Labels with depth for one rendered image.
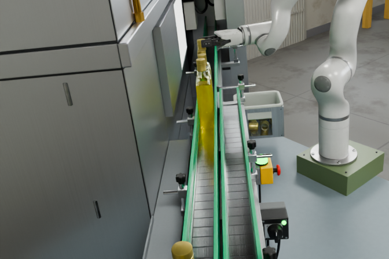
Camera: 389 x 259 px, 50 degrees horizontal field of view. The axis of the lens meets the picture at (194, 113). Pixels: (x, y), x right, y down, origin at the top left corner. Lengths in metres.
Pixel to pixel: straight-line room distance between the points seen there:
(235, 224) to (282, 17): 0.87
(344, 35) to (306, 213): 0.68
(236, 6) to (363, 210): 1.43
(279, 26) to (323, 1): 5.27
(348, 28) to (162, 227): 0.95
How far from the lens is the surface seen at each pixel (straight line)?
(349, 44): 1.65
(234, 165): 1.41
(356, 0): 1.62
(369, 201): 1.78
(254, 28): 1.77
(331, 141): 1.78
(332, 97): 1.66
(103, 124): 1.09
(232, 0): 2.60
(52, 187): 1.23
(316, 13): 6.85
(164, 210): 1.25
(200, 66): 1.57
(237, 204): 1.24
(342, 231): 1.63
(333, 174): 1.78
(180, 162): 1.46
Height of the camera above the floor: 1.80
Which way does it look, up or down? 24 degrees down
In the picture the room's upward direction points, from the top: 7 degrees counter-clockwise
